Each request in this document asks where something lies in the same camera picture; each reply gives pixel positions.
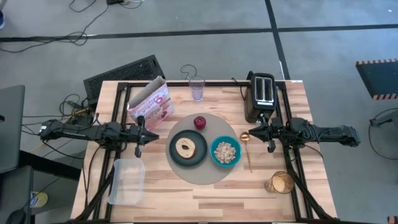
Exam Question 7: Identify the round grey placemat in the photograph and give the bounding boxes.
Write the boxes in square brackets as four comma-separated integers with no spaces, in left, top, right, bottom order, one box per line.
[164,113,234,186]

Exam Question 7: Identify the yellow and blue disc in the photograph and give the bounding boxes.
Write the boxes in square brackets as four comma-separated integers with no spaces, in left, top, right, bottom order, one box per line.
[30,190,49,208]

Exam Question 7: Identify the black toaster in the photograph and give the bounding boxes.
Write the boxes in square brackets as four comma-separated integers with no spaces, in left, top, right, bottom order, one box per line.
[244,72,279,124]

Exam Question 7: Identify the black floor cable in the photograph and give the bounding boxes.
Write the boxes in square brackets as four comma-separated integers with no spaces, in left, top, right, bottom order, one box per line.
[0,0,110,54]

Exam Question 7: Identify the clear plastic container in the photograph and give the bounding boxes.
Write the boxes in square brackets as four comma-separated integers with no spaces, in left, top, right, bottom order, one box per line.
[107,157,146,206]

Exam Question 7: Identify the dark grey plate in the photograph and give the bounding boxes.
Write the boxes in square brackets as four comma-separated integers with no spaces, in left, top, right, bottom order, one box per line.
[169,129,208,168]

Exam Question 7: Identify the yellow cable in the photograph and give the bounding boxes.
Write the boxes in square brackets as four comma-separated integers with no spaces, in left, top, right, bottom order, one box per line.
[30,108,91,153]

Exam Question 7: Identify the amber glass of juice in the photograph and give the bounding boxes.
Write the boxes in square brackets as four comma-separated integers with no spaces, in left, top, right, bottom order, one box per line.
[264,170,295,195]

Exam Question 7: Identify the black table frame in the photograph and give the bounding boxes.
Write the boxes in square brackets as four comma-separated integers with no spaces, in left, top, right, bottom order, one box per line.
[74,80,337,223]

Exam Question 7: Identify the black toaster power cable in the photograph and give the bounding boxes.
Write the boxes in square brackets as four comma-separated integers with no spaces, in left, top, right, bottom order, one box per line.
[230,70,254,94]

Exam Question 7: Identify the clear drinking glass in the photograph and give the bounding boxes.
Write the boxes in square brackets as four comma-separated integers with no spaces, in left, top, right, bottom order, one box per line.
[188,75,206,102]

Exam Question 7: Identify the teal bowl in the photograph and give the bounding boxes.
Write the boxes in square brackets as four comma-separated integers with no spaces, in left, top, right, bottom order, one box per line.
[210,135,243,168]

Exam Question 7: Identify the pink strawberry yogurt cereal box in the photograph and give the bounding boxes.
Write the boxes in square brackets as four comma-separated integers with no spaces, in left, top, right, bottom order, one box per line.
[127,75,171,131]

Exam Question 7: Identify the cereal rings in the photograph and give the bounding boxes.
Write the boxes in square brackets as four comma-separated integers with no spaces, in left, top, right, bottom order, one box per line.
[213,141,237,164]

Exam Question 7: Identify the toasted bagel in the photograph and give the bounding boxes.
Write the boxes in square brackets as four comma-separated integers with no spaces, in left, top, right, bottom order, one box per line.
[175,138,197,159]

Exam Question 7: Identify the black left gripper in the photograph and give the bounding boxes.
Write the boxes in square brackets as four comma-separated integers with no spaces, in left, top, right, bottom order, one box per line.
[128,115,160,159]

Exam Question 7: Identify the thin black cable loop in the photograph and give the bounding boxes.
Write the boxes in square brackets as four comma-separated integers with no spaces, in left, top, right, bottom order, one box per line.
[180,63,198,81]

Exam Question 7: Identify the black mat with hazard stripes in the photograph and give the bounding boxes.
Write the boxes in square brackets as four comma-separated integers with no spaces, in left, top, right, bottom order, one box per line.
[355,58,398,101]

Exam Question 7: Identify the grey stand leg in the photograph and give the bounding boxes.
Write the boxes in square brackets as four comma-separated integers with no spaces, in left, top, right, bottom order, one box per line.
[369,109,398,128]

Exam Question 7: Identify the black computer mouse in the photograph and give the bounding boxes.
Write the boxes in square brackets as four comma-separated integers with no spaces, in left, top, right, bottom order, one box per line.
[5,208,27,224]

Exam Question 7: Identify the red apple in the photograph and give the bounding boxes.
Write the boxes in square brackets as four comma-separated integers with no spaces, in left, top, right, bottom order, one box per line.
[193,115,207,131]

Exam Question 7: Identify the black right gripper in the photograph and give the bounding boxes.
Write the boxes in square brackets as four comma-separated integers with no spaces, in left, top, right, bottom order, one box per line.
[248,113,282,154]

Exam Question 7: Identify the gold spoon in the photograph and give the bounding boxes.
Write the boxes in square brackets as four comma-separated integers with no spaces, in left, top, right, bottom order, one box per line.
[239,131,253,174]

